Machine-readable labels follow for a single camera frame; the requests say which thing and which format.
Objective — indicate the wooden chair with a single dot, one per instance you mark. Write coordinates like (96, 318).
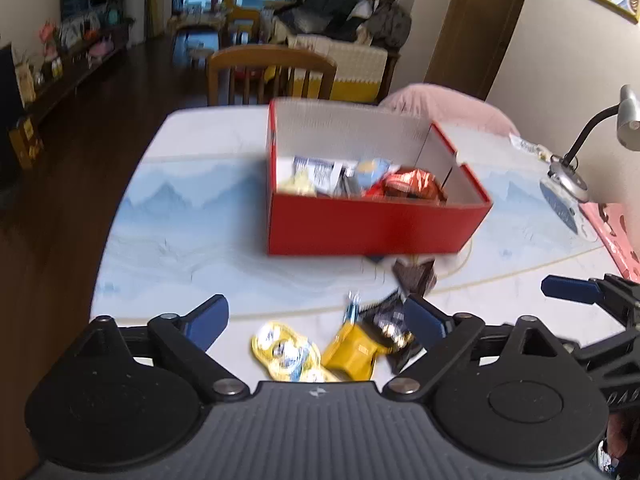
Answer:
(270, 57)

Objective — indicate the light blue cookie packet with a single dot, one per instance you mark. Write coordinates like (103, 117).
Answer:
(372, 170)

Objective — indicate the dark jacket pile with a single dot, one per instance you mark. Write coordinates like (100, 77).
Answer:
(387, 22)

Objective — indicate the mountain print table mat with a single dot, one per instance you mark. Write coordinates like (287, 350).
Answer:
(200, 240)

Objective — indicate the coffee table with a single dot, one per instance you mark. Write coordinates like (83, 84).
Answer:
(197, 40)

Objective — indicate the dark brown snack packet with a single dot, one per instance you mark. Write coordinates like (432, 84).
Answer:
(415, 277)

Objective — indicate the yellow foil snack packet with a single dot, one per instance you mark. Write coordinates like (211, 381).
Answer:
(282, 350)

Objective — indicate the yellow white snack packet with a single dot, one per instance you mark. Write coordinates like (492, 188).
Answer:
(299, 182)

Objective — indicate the red cardboard box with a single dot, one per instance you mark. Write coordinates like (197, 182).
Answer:
(375, 230)

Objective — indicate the yellow giraffe chair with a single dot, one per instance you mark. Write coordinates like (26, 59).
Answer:
(242, 22)

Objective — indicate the dark red foil snack packet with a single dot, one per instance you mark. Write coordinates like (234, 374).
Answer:
(412, 185)

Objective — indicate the silver desk lamp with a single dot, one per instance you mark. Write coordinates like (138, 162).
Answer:
(570, 180)

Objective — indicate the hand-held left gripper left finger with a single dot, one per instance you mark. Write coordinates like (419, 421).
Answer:
(207, 320)

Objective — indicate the black snack packet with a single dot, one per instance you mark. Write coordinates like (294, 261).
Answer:
(390, 327)

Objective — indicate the sofa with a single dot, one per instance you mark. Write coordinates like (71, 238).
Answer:
(320, 15)

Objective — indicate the wooden door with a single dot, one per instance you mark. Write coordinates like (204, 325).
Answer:
(475, 25)

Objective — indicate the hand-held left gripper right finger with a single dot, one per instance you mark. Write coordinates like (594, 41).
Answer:
(422, 320)

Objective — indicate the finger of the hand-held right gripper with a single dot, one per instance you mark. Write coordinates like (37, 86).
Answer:
(570, 287)

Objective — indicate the black cabinet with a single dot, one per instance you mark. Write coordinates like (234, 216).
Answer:
(10, 110)

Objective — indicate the yellow boxy snack packet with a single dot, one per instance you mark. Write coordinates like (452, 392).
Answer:
(352, 352)

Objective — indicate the yellow white knitted throw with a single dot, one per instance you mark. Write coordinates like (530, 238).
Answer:
(350, 67)

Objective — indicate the blue striped snack packet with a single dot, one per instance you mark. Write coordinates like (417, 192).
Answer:
(352, 310)

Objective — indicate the brown printed box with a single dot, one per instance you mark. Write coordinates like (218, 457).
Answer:
(25, 142)

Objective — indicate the dark wooden tv cabinet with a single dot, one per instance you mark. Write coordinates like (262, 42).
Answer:
(75, 75)

